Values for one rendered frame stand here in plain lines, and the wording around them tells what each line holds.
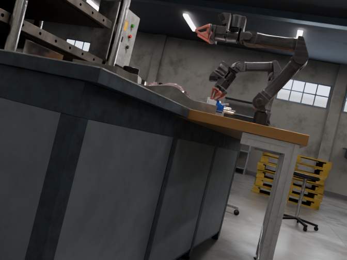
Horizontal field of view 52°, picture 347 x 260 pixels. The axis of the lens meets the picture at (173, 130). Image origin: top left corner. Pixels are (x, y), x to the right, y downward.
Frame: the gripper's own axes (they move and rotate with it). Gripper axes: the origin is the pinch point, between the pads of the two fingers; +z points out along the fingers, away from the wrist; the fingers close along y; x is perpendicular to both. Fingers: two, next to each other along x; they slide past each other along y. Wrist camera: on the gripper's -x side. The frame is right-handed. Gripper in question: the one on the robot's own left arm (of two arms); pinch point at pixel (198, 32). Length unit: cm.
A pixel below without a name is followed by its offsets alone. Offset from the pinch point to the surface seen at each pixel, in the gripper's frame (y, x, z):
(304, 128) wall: -970, -52, -120
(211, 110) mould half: 9.9, 36.8, -16.6
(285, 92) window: -968, -150, -45
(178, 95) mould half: 12.8, 33.4, -1.0
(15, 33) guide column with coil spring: 36, 22, 73
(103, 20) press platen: -29, -9, 69
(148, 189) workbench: 38, 73, -4
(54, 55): 5, 23, 73
